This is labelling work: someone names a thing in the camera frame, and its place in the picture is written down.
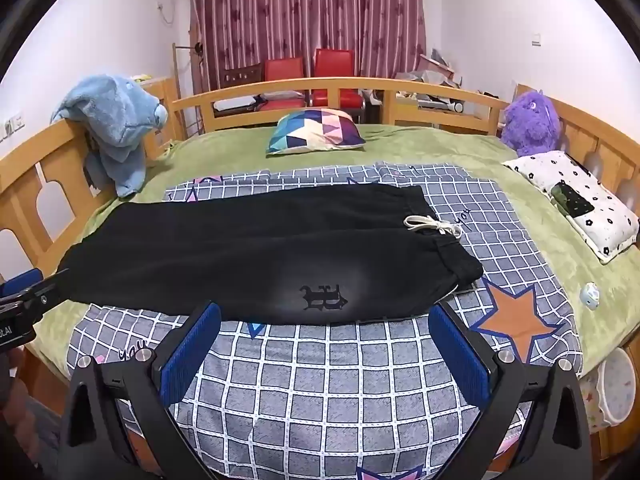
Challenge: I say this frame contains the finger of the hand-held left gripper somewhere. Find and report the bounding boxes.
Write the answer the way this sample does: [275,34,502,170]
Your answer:
[0,268,71,317]
[0,267,44,298]

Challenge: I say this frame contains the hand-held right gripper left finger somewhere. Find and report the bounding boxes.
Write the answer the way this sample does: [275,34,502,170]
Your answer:
[52,301,223,480]

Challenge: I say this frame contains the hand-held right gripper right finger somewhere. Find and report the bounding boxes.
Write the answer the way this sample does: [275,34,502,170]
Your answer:
[427,304,608,480]

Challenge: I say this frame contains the black pants with white drawstring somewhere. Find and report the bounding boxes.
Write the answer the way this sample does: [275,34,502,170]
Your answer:
[54,183,485,325]

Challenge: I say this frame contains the grey plaid star blanket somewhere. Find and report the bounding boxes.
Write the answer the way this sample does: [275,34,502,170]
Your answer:
[67,161,583,480]

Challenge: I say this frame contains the green bed sheet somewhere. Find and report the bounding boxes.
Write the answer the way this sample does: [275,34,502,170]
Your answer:
[27,122,640,386]

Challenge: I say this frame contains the white plastic bin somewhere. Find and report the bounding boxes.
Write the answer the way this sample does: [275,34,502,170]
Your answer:
[582,347,638,431]

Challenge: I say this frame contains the blue plush toy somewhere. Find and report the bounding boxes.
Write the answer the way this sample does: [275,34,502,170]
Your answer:
[50,75,168,198]

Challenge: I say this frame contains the dark green patterned cloth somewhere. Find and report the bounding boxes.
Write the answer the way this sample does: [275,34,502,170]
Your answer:
[550,182,596,218]

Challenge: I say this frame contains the white floral pillow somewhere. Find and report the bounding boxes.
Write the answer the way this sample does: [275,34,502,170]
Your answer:
[502,150,640,265]

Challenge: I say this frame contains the purple plush toy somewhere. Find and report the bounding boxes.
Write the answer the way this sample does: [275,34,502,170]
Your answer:
[500,91,563,158]

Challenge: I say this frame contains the wooden coat rack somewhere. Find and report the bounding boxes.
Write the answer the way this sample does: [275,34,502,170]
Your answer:
[171,42,207,96]

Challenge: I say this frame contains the colourful triangle pattern pillow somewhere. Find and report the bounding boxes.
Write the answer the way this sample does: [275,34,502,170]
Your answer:
[266,108,367,156]

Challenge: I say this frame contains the pile of papers and boxes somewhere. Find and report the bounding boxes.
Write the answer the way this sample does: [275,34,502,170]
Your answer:
[395,50,468,113]

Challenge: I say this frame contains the brown wooden chair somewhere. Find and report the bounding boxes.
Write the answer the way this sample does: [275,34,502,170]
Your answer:
[222,63,265,97]

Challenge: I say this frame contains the red chair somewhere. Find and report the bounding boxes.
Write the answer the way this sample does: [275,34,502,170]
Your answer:
[312,49,363,121]
[264,57,307,111]

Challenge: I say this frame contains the maroon striped curtain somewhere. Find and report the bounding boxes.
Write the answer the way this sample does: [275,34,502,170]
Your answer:
[190,0,427,92]

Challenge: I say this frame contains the wooden bed frame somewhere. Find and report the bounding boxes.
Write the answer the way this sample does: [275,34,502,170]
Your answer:
[0,76,640,466]

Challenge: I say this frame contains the white wall socket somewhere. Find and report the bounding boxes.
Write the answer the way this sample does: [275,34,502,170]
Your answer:
[0,115,26,142]

